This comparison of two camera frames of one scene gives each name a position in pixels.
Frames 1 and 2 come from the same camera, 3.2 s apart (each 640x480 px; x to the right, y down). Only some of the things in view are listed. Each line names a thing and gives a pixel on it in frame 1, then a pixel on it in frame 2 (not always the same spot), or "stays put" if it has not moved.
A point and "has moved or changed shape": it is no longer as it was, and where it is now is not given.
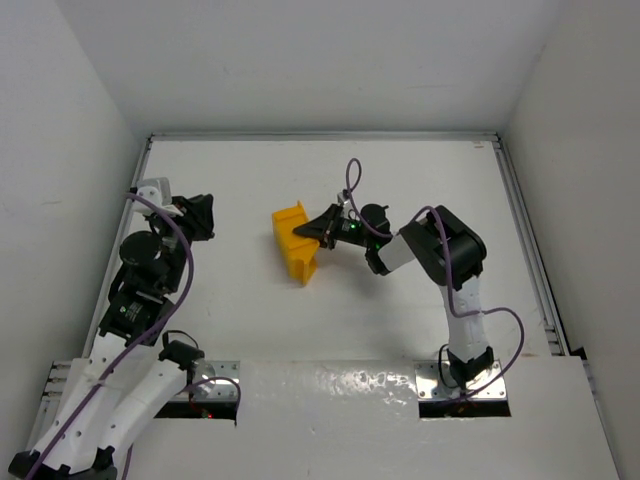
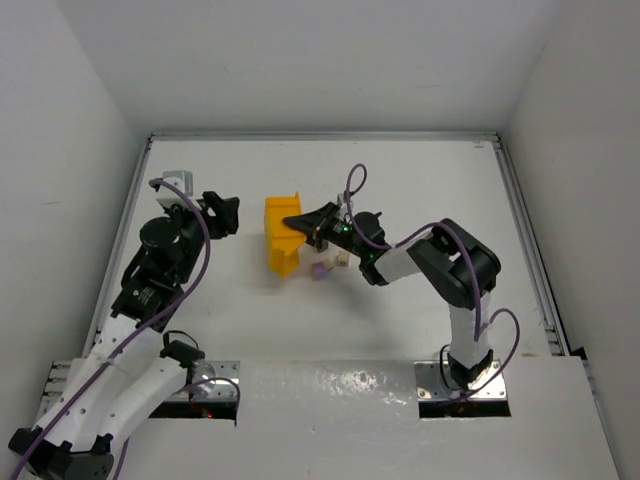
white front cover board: [358, 420] stays put
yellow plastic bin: [299, 252] has moved or changed shape
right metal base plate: [430, 386] stays put
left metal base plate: [217, 389] stays put
